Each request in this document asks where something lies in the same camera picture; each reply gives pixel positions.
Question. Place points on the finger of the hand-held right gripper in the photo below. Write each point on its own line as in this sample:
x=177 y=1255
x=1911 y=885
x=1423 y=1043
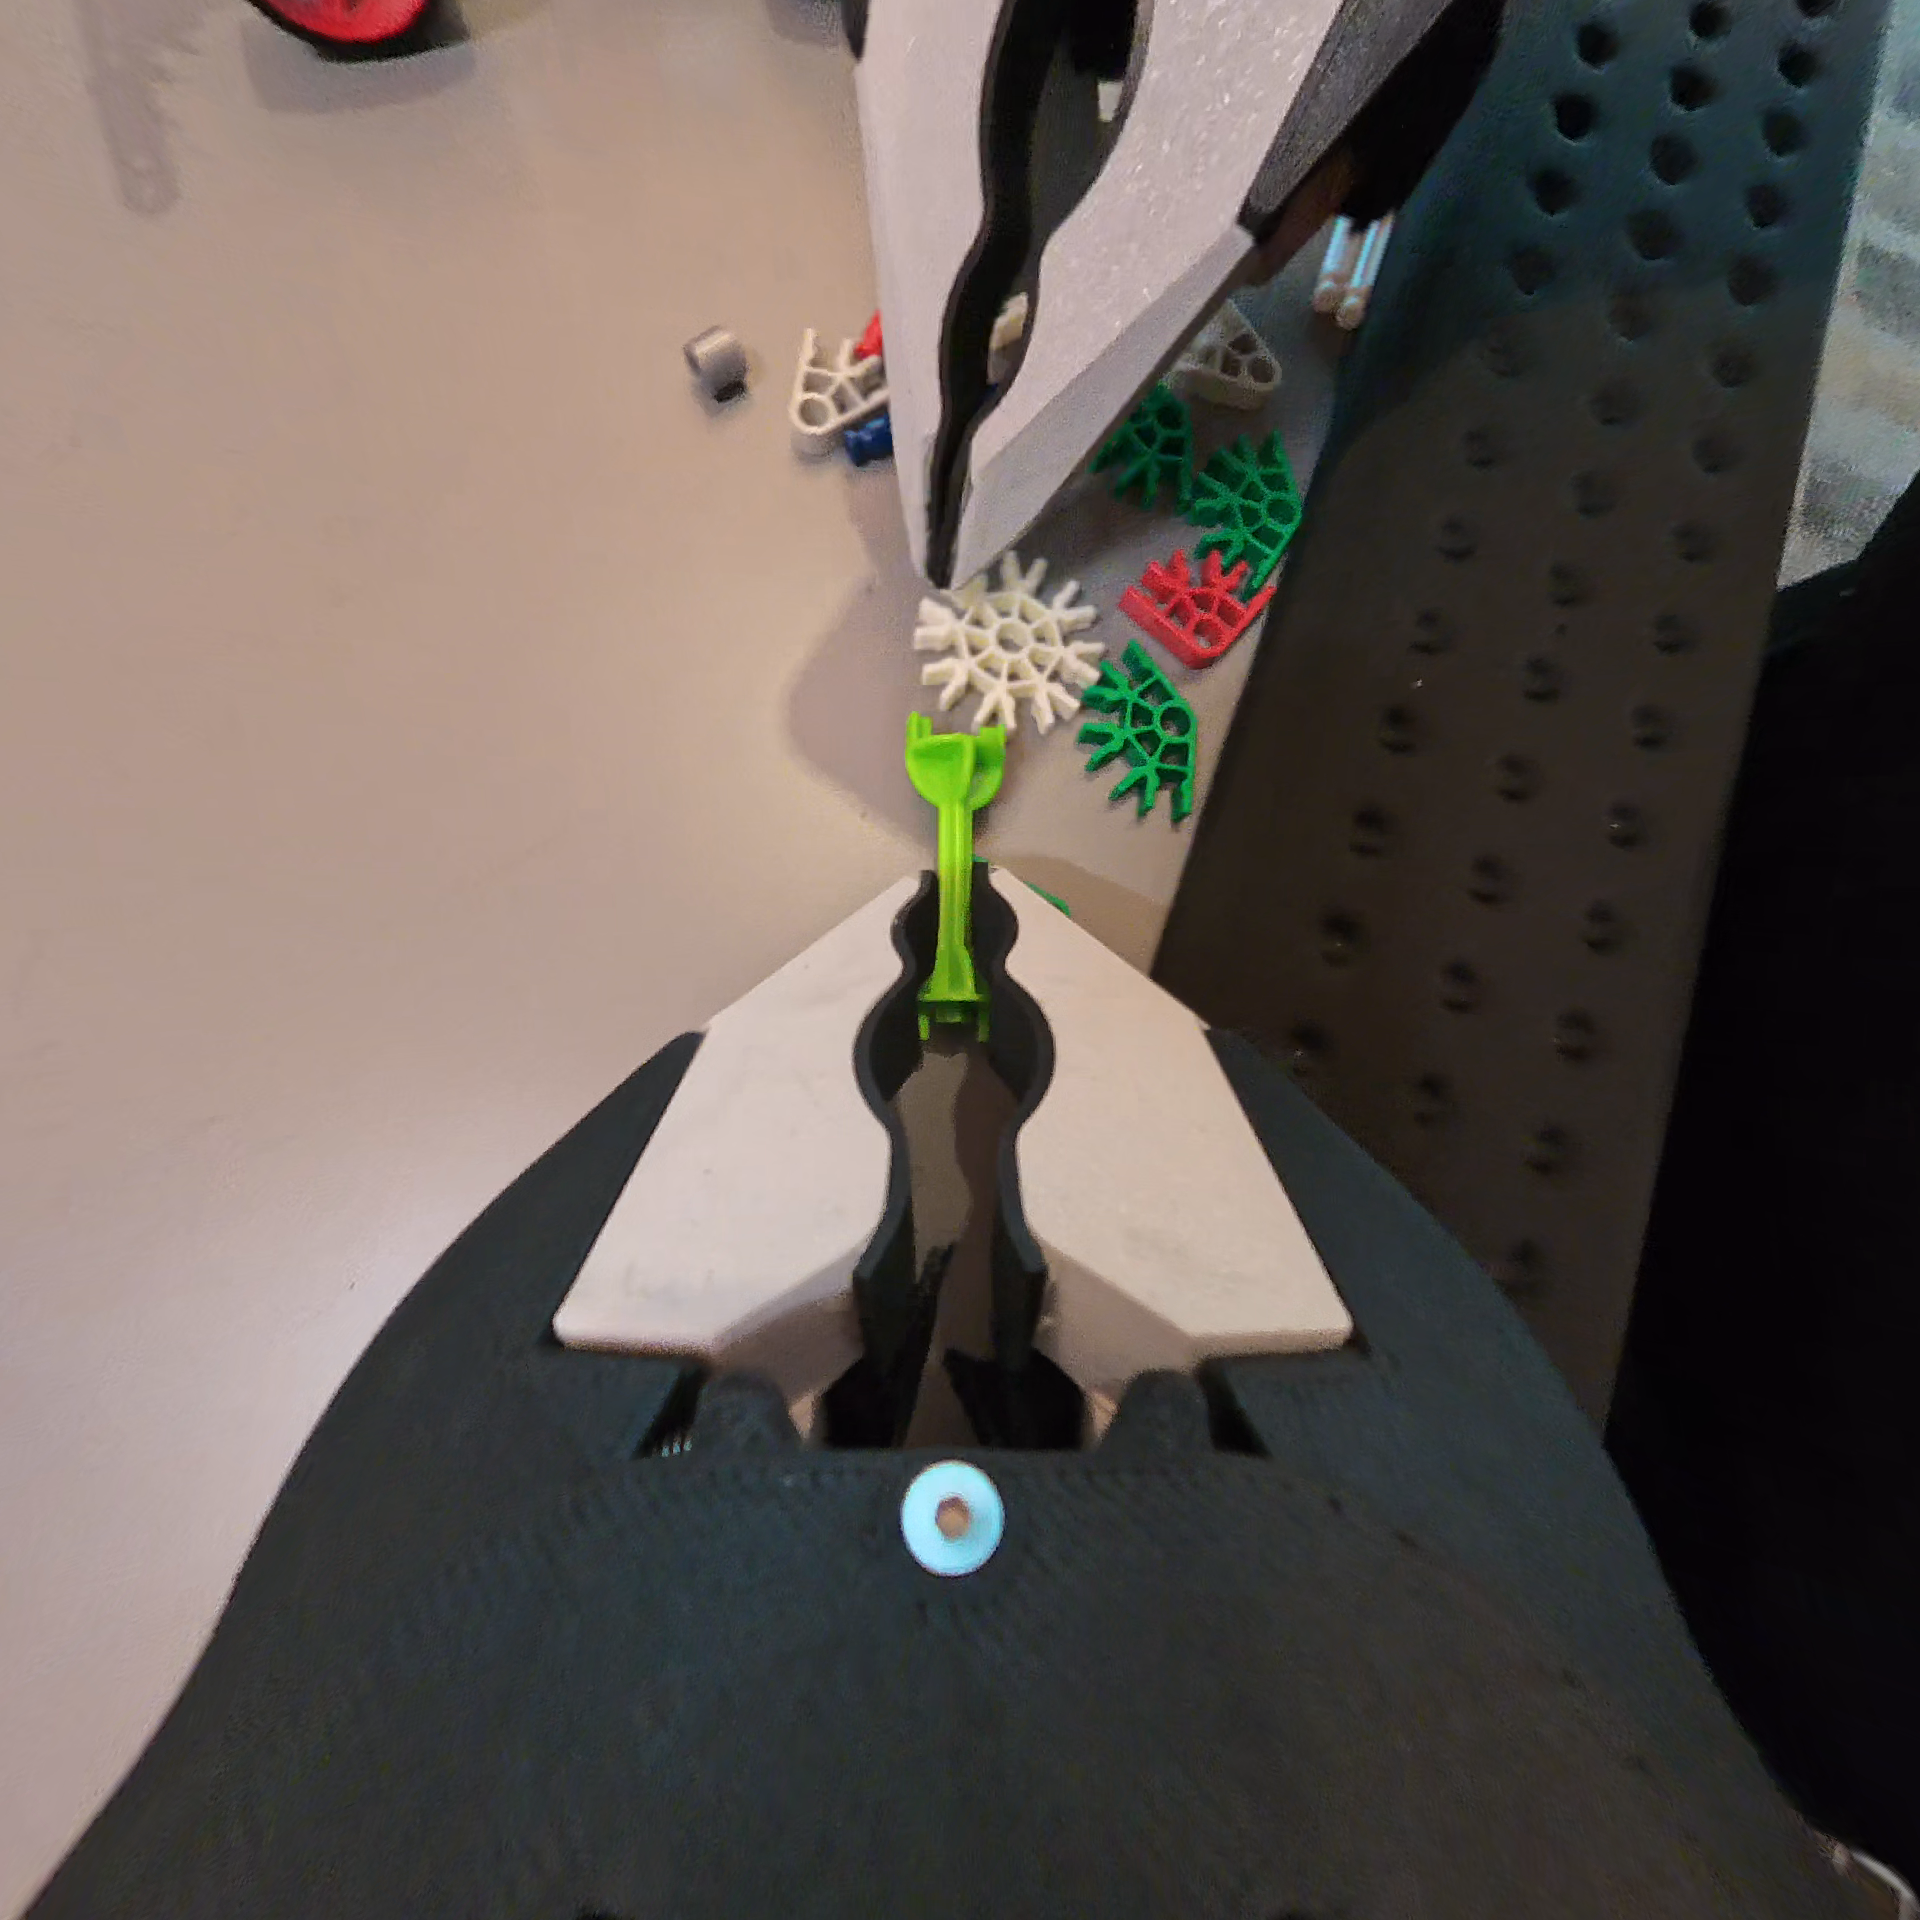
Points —
x=923 y=149
x=1142 y=224

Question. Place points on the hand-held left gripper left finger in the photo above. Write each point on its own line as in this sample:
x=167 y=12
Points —
x=721 y=1201

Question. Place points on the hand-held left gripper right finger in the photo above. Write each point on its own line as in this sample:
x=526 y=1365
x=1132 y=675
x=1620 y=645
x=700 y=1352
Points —
x=1185 y=1201

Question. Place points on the grey spacer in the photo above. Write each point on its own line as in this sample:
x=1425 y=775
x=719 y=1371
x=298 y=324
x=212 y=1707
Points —
x=716 y=360

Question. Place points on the lime green plastic piece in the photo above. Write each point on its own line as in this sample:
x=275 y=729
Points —
x=954 y=901

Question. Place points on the black wheel red hub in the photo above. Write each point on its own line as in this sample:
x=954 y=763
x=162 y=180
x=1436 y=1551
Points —
x=347 y=15

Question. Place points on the light grey wedge connector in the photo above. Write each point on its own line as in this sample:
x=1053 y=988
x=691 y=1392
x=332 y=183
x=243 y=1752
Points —
x=1231 y=360
x=833 y=393

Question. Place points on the pair of white rods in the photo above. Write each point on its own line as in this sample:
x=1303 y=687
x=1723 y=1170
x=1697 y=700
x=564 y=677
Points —
x=1350 y=271

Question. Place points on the blue rod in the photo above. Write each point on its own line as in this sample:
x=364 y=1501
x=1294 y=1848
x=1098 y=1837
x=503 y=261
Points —
x=868 y=439

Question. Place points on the red fan connector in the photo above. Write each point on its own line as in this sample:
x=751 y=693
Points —
x=1197 y=609

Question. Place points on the black perforated panel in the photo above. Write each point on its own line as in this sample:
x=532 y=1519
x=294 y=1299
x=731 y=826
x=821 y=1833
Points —
x=1501 y=675

